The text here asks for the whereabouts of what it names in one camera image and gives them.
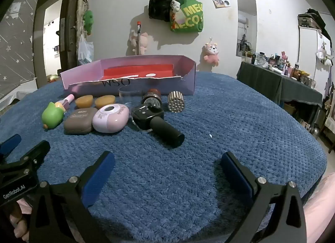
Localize pink pig plush toy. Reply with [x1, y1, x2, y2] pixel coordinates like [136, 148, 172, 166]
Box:
[204, 42, 220, 66]

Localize table with dark cloth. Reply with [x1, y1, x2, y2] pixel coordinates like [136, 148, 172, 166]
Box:
[237, 61, 323, 128]

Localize black karaoke microphone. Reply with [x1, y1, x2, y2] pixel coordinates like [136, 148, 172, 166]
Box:
[131, 89, 185, 149]

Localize pink bed sheet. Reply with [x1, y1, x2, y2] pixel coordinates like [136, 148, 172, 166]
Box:
[302, 172, 335, 235]

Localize black backpack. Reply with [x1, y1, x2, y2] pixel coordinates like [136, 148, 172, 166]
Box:
[148, 0, 174, 22]

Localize nail polish bottle pink cap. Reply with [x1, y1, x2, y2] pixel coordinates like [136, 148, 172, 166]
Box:
[54, 95, 75, 113]

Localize purple cardboard box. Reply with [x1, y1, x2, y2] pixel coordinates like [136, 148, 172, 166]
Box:
[60, 55, 197, 96]

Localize star print curtain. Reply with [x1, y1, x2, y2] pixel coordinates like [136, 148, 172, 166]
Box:
[0, 0, 40, 100]

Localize green plush toy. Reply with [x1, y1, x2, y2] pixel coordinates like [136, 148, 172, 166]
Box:
[83, 10, 94, 36]

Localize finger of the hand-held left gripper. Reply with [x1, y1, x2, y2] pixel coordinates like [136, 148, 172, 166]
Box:
[0, 134, 22, 158]
[0, 140, 51, 181]

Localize pink rounded case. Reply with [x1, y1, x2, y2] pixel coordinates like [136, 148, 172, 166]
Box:
[92, 104, 130, 134]

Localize white plastic bag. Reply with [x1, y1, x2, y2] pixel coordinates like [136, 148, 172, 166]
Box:
[78, 34, 94, 65]

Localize clear glass cup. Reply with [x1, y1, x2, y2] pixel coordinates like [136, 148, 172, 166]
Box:
[119, 86, 144, 107]

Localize row of cosmetic bottles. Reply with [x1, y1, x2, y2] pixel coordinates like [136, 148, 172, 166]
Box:
[242, 51, 317, 88]

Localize spiked metal roller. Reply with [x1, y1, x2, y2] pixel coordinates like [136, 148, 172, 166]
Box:
[168, 91, 185, 113]

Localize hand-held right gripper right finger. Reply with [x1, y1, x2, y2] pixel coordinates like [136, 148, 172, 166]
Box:
[221, 151, 308, 243]

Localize person's left hand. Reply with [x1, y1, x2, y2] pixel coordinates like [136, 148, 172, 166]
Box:
[9, 208, 30, 242]

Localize green tote bag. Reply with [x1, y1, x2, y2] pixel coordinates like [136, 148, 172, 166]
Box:
[170, 0, 204, 33]

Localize dark wooden door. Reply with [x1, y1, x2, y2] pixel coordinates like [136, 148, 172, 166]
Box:
[60, 0, 91, 72]

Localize green duck toy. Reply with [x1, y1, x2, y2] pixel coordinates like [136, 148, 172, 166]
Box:
[42, 102, 66, 130]

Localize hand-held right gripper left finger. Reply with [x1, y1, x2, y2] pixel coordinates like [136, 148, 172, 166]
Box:
[27, 151, 116, 243]

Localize pale pink plush toy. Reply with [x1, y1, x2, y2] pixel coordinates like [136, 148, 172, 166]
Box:
[129, 32, 149, 55]

